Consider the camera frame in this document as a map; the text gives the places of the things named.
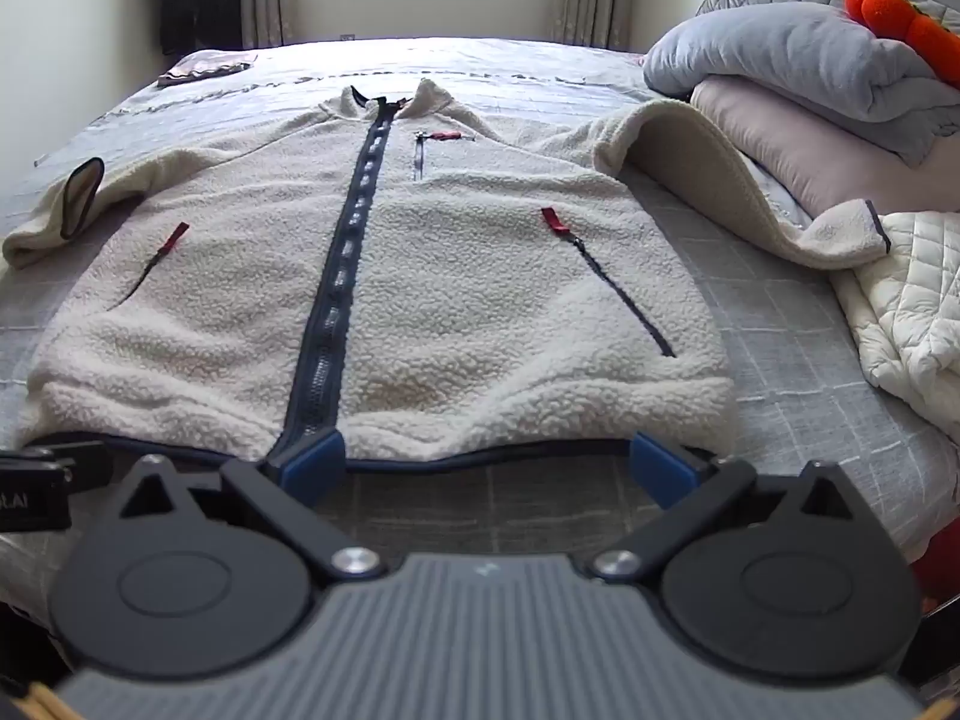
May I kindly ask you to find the cream fleece zip jacket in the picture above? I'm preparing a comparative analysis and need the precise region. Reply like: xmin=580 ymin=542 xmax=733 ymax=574
xmin=2 ymin=79 xmax=893 ymax=475

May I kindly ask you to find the red object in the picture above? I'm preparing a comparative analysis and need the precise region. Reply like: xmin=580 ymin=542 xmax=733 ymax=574
xmin=911 ymin=514 xmax=960 ymax=608

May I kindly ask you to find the grey folded duvet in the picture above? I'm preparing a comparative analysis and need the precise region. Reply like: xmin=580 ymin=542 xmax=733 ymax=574
xmin=643 ymin=1 xmax=960 ymax=168

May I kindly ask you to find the white quilted blanket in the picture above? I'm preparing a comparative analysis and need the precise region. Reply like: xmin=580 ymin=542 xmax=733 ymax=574
xmin=829 ymin=210 xmax=960 ymax=425

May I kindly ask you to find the bed with grey sheet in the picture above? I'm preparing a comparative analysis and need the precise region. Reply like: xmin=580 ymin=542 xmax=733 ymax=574
xmin=0 ymin=36 xmax=960 ymax=601

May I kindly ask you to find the orange plush toy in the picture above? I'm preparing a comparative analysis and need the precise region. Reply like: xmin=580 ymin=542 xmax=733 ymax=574
xmin=844 ymin=0 xmax=960 ymax=87

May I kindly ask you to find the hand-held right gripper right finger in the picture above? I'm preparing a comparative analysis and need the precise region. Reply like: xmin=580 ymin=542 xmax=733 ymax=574
xmin=589 ymin=433 xmax=860 ymax=584

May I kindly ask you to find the pink pillow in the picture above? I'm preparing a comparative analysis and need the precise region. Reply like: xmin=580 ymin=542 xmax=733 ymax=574
xmin=688 ymin=77 xmax=927 ymax=222

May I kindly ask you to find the small pinkish folded cloth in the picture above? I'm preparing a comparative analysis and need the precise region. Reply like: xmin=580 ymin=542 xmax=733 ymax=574
xmin=157 ymin=52 xmax=250 ymax=88

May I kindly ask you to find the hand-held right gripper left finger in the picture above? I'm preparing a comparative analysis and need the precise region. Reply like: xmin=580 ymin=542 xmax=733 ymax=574
xmin=116 ymin=431 xmax=383 ymax=584

